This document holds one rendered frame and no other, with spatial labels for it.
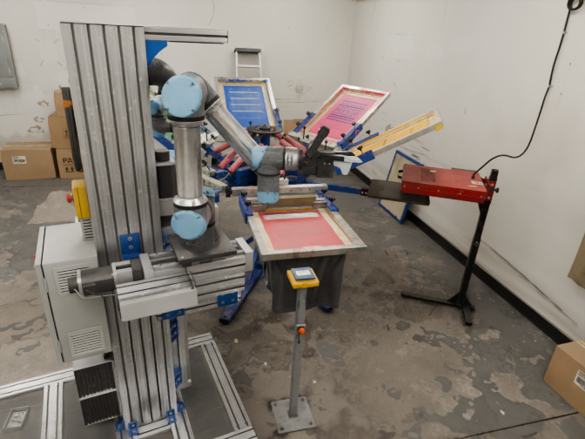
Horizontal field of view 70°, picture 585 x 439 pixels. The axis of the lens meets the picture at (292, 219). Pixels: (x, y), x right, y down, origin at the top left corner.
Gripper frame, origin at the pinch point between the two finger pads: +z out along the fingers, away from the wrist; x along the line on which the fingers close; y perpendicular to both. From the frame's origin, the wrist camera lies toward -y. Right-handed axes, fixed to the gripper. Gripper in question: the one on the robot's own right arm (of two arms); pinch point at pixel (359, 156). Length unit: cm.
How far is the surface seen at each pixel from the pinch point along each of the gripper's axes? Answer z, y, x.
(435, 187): 82, 39, -148
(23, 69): -377, -31, -452
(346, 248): 11, 60, -73
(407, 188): 64, 42, -154
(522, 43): 158, -66, -216
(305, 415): -6, 160, -62
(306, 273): -11, 65, -49
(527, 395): 138, 158, -83
